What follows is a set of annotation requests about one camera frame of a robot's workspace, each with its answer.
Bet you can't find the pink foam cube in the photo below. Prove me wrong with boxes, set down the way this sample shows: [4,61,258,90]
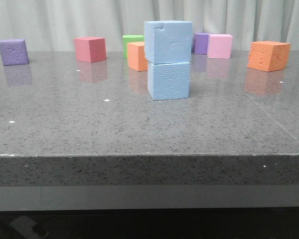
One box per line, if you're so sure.
[207,34,233,59]

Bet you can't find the green foam cube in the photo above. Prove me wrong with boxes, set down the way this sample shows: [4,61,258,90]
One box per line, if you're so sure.
[122,35,144,58]

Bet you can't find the light blue foam cube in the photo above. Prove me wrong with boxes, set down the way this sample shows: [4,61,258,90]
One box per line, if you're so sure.
[148,62,190,100]
[144,20,193,64]

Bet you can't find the orange pitted foam cube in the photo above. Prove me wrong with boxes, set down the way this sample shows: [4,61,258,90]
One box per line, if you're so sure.
[247,41,291,72]

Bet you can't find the purple foam cube right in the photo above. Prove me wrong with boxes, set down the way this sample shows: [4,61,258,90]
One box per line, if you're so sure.
[193,32,209,54]

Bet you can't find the grey curtain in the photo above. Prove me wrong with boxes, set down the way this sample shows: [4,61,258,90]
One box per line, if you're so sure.
[0,0,299,51]

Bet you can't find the purple foam cube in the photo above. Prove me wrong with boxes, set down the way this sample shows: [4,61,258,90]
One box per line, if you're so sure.
[0,39,29,66]
[193,32,209,54]

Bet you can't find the red foam cube far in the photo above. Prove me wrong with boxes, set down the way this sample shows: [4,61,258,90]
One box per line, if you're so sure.
[74,37,106,63]

